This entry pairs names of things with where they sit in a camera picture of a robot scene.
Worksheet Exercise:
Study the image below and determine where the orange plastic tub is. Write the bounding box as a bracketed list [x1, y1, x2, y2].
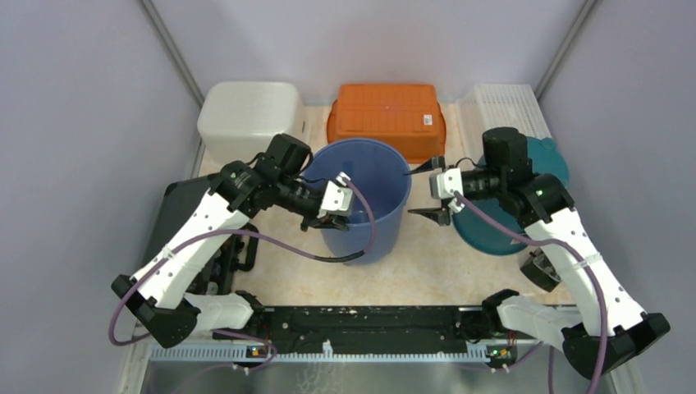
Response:
[326, 83, 446, 163]

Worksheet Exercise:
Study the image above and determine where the blue bucket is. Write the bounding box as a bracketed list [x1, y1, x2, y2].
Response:
[303, 138, 411, 266]

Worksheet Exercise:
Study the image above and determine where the teal bucket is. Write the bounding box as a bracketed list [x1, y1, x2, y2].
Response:
[452, 137, 570, 256]

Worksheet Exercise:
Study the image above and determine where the white perforated basket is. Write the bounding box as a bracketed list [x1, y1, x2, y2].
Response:
[456, 84, 551, 159]

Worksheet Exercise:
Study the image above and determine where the translucent white plastic tub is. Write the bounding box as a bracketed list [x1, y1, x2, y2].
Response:
[197, 81, 309, 166]

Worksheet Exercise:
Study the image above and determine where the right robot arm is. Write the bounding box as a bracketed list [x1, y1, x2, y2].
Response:
[419, 127, 671, 382]

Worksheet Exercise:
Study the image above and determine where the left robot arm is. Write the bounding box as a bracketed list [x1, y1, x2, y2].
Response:
[112, 134, 359, 348]

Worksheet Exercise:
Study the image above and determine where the black case on left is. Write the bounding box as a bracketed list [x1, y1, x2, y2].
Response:
[143, 174, 259, 295]

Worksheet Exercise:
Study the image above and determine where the small black clear box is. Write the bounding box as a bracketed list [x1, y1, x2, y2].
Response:
[520, 248, 561, 292]

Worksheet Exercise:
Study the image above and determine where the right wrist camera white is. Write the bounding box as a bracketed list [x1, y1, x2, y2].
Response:
[428, 167, 465, 214]

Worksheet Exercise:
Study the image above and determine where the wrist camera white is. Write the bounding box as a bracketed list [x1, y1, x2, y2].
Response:
[318, 172, 355, 218]
[428, 167, 465, 214]

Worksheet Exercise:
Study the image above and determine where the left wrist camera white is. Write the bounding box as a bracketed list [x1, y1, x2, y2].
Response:
[318, 172, 355, 218]

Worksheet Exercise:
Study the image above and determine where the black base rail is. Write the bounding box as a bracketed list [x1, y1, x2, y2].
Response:
[240, 305, 527, 355]

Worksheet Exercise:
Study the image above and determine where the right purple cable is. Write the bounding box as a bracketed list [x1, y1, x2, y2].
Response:
[454, 191, 609, 394]

